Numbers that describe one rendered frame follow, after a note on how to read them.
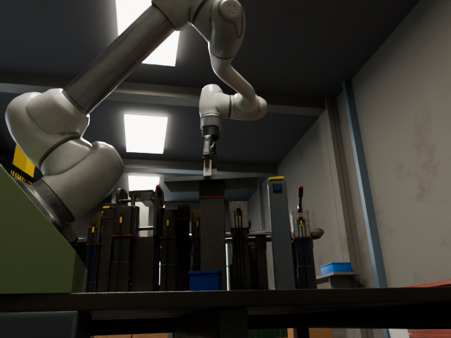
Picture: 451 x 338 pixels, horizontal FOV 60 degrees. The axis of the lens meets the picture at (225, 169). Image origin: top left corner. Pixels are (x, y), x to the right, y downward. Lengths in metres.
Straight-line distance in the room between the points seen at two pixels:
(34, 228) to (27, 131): 0.31
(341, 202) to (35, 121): 4.22
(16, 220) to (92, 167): 0.24
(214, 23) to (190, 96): 3.93
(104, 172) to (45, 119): 0.22
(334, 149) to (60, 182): 4.41
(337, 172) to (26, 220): 4.43
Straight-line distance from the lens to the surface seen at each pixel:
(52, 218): 1.12
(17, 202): 1.10
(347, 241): 4.92
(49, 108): 1.23
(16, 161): 2.90
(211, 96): 1.69
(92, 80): 1.23
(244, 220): 1.67
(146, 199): 1.71
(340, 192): 5.06
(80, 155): 1.19
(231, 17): 1.15
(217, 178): 1.53
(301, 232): 1.68
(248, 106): 1.65
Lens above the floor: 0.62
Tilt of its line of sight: 22 degrees up
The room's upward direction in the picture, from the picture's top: 2 degrees counter-clockwise
